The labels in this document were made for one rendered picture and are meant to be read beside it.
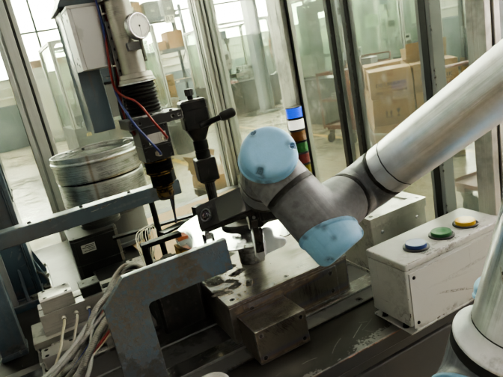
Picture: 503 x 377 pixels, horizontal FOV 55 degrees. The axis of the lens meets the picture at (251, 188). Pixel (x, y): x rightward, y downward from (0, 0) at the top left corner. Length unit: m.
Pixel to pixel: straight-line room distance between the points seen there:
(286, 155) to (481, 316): 0.28
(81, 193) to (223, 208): 0.95
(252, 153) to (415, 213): 0.71
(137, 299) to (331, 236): 0.42
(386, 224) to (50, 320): 0.80
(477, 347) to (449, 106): 0.27
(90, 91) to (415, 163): 0.72
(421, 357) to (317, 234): 0.59
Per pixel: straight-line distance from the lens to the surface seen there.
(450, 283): 1.04
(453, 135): 0.62
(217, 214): 0.79
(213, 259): 0.91
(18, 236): 1.22
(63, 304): 1.19
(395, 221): 1.20
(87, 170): 1.64
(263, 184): 0.62
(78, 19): 1.04
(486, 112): 0.61
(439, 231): 1.04
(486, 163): 1.13
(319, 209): 0.60
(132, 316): 0.90
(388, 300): 1.02
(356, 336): 1.02
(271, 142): 0.61
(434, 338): 1.14
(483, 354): 0.55
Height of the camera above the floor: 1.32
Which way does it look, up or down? 16 degrees down
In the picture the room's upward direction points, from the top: 12 degrees counter-clockwise
